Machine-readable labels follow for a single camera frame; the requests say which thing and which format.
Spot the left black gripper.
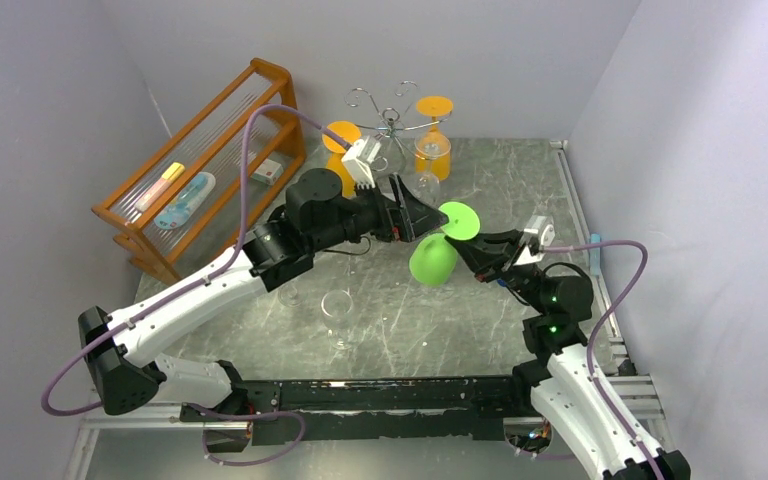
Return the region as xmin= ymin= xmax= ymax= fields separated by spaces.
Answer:
xmin=313 ymin=177 xmax=450 ymax=256

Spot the green plastic goblet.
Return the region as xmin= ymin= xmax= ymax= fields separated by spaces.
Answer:
xmin=408 ymin=201 xmax=480 ymax=287

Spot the orange goblet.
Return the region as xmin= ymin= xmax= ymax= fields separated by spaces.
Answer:
xmin=320 ymin=120 xmax=363 ymax=199
xmin=414 ymin=96 xmax=454 ymax=182

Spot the clear wine glass handled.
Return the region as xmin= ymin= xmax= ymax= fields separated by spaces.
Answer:
xmin=415 ymin=132 xmax=451 ymax=206

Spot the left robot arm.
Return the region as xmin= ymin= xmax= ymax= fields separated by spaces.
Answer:
xmin=78 ymin=168 xmax=448 ymax=420

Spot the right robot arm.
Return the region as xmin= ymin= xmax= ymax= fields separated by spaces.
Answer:
xmin=447 ymin=230 xmax=691 ymax=479

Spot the clear wine glass front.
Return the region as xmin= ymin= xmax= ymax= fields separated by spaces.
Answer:
xmin=320 ymin=289 xmax=356 ymax=350

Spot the clear wine glass left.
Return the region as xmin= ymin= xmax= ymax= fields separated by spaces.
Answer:
xmin=278 ymin=283 xmax=305 ymax=307

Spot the orange wooden shelf rack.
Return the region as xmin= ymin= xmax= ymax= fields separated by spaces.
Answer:
xmin=92 ymin=58 xmax=306 ymax=284

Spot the light blue clip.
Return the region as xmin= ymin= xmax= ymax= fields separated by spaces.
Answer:
xmin=588 ymin=233 xmax=602 ymax=277

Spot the small white red box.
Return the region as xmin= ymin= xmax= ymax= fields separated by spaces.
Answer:
xmin=250 ymin=158 xmax=284 ymax=185

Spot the yellow pink highlighter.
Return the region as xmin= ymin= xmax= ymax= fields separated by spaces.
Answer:
xmin=134 ymin=162 xmax=186 ymax=213

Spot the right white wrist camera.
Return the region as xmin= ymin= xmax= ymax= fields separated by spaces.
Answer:
xmin=512 ymin=215 xmax=556 ymax=266

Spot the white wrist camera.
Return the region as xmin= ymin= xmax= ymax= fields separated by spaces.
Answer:
xmin=342 ymin=136 xmax=389 ymax=188
xmin=512 ymin=215 xmax=556 ymax=266

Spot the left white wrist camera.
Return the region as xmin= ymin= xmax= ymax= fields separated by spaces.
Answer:
xmin=342 ymin=136 xmax=389 ymax=188

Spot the silver wire glass rack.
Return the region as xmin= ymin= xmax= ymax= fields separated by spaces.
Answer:
xmin=343 ymin=80 xmax=454 ymax=174

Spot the black base frame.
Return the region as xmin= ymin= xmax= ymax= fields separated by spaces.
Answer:
xmin=178 ymin=375 xmax=540 ymax=446

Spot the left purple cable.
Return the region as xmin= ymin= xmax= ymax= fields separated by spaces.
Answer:
xmin=40 ymin=103 xmax=355 ymax=417

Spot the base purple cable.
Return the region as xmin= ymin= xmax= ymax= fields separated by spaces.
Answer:
xmin=185 ymin=405 xmax=307 ymax=467

